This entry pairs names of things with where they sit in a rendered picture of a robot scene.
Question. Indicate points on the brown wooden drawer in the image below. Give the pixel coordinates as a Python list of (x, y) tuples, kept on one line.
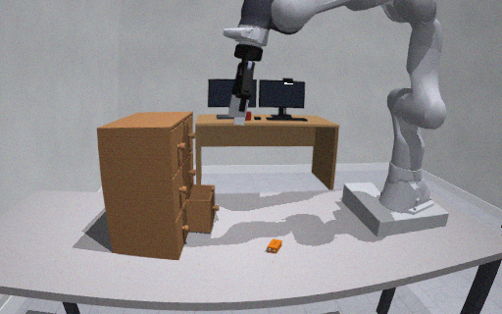
[(181, 228), (188, 134), (177, 150), (199, 208), (188, 166), (178, 186)]

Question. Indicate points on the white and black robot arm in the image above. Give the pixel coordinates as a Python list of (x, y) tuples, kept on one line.
[(421, 104)]

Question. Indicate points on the orange nine-volt battery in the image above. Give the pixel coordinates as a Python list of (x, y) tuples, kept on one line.
[(274, 246)]

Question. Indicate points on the brown wooden chest of drawers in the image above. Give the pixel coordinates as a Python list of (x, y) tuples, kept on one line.
[(135, 157)]

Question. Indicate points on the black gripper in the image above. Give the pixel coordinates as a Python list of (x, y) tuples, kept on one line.
[(248, 53)]

